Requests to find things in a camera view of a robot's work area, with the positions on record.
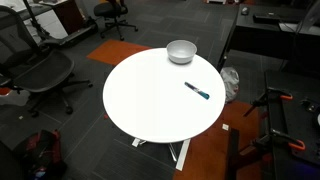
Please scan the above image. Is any green marker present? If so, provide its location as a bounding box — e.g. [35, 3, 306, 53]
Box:
[184, 82, 210, 100]

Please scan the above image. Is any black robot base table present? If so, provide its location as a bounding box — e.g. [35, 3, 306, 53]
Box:
[265, 71, 320, 180]

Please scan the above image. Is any white bowl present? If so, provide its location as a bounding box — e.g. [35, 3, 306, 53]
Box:
[166, 40, 197, 64]

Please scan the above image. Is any round white table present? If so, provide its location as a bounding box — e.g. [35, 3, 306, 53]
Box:
[102, 47, 227, 172]

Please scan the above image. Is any white plastic bag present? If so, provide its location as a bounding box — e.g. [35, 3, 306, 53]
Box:
[220, 67, 240, 103]

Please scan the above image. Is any black office chair far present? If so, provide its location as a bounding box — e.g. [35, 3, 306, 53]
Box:
[93, 0, 138, 41]

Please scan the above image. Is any black electric scooter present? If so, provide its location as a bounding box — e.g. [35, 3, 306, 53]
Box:
[22, 0, 98, 46]

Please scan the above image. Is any computer mouse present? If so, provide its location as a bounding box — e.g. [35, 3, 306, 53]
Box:
[241, 7, 250, 15]

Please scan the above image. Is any black keyboard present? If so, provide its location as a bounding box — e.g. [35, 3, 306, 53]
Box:
[253, 13, 284, 24]

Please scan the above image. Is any black mesh office chair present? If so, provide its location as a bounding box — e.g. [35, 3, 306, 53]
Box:
[0, 5, 93, 117]

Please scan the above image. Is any red black backpack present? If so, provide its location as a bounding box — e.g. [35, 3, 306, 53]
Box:
[13, 130, 67, 180]

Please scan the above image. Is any dark desk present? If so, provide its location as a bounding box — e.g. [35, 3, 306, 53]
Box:
[217, 2, 320, 76]

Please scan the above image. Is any orange handled clamp upper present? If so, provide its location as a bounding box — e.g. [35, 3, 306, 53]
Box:
[243, 87, 294, 118]

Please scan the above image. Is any orange handled clamp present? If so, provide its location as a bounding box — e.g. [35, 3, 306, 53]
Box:
[252, 128, 306, 151]
[243, 87, 294, 118]

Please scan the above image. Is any orange handled clamp lower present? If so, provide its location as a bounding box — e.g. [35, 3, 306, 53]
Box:
[252, 128, 306, 151]

